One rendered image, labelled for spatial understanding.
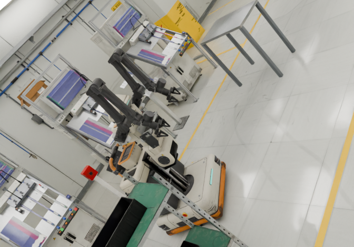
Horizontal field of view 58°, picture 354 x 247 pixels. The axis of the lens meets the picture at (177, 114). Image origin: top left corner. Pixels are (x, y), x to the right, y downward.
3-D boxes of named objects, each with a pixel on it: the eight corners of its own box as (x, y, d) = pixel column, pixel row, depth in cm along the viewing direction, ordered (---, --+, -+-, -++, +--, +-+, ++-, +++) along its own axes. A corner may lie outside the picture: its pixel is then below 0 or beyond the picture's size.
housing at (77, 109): (99, 91, 458) (96, 86, 445) (78, 118, 436) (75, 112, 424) (94, 89, 460) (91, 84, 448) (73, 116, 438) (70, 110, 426)
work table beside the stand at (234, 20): (282, 77, 367) (239, 25, 337) (239, 87, 426) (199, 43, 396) (295, 49, 385) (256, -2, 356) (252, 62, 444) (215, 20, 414)
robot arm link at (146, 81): (115, 50, 257) (111, 57, 249) (120, 46, 254) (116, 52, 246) (152, 86, 274) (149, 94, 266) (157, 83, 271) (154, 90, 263)
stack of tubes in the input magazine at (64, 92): (87, 81, 445) (71, 68, 435) (64, 109, 422) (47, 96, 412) (84, 83, 455) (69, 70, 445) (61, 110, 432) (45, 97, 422)
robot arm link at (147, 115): (135, 116, 239) (132, 123, 233) (139, 105, 232) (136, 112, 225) (150, 121, 241) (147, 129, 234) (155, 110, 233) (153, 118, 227)
